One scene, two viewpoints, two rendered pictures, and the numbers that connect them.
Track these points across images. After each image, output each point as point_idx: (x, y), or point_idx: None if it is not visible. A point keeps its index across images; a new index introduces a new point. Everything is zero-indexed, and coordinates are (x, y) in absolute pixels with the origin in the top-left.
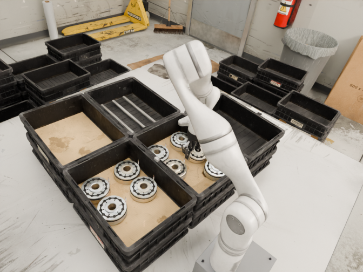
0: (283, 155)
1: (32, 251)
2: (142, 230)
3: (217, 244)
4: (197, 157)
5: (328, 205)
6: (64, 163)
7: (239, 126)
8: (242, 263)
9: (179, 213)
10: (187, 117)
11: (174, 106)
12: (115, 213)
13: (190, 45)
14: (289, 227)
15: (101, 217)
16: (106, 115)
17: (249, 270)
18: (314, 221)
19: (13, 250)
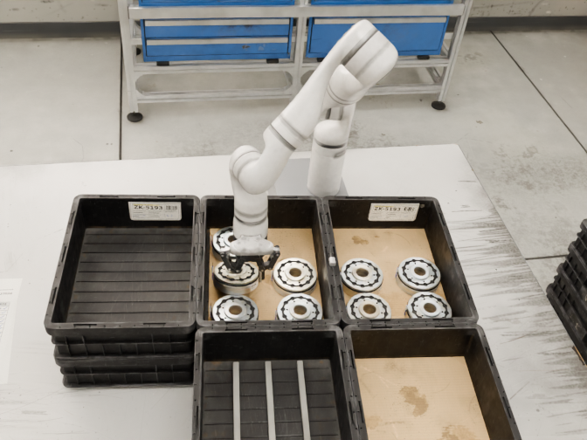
0: (43, 256)
1: (519, 350)
2: (391, 244)
3: (343, 157)
4: (246, 265)
5: (105, 180)
6: (460, 396)
7: (82, 292)
8: (307, 175)
9: (358, 195)
10: (252, 243)
11: (196, 347)
12: (419, 263)
13: (372, 28)
14: (189, 194)
15: (447, 237)
16: (357, 400)
17: (305, 168)
18: (150, 181)
19: (542, 365)
